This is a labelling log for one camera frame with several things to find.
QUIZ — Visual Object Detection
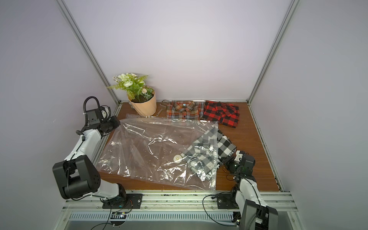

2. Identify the multicolour tartan shirt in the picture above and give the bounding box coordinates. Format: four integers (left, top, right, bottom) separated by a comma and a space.
166, 101, 205, 120

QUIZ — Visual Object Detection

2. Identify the aluminium front rail frame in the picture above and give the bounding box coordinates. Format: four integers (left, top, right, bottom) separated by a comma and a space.
51, 189, 305, 230

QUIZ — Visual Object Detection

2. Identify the white round bag valve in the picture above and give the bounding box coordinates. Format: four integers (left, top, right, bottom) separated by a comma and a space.
173, 155, 183, 163

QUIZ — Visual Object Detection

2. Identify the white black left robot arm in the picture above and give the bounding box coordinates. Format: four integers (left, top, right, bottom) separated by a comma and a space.
52, 105, 127, 203

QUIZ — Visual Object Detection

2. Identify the red black plaid shirt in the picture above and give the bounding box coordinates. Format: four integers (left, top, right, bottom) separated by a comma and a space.
201, 101, 240, 128

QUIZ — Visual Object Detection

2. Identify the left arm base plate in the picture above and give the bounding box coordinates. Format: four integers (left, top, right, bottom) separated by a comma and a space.
101, 193, 143, 209

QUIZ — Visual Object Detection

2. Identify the artificial green white plant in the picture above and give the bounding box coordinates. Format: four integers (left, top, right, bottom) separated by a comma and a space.
108, 73, 155, 103

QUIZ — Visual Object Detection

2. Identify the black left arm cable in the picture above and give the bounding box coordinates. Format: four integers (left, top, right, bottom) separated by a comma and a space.
90, 201, 134, 230

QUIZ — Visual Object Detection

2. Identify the clear plastic vacuum bag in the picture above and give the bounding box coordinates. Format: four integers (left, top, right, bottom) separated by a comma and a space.
95, 115, 218, 191

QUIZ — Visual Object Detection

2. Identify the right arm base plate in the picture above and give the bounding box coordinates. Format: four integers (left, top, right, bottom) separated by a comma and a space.
216, 193, 239, 209

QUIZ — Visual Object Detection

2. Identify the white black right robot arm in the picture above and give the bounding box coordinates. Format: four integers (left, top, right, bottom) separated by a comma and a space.
225, 151, 279, 230

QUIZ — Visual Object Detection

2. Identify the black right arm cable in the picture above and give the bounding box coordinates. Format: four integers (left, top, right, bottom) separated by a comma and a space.
202, 195, 239, 227

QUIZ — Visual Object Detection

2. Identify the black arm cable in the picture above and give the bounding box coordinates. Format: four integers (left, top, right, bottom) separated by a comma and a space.
90, 201, 134, 230
202, 195, 239, 227

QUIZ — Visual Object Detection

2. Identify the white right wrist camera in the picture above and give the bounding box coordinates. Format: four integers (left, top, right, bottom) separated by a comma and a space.
234, 150, 245, 163

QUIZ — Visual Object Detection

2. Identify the small brown slotted scoop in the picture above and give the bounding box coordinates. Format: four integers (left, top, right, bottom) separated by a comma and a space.
156, 100, 171, 117

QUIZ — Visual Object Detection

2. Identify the grey white checked shirt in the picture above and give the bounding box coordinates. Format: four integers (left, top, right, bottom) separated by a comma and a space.
180, 127, 237, 181

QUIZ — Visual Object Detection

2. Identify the terracotta flower pot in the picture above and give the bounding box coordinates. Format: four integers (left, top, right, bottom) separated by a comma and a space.
128, 91, 157, 117

